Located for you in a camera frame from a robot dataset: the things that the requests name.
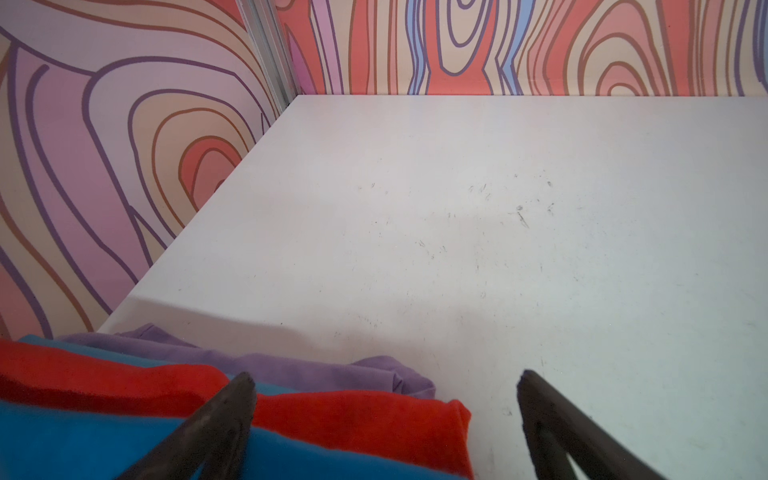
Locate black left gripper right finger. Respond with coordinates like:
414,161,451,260
517,370,662,479

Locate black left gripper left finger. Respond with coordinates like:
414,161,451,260
119,372,257,479

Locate blue t shirt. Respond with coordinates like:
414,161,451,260
1,401,446,479

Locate folded red t shirt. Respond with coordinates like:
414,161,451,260
1,340,473,479

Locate folded purple t shirt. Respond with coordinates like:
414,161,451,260
61,324,436,399

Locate aluminium left frame post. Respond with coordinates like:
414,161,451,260
237,0,299,116

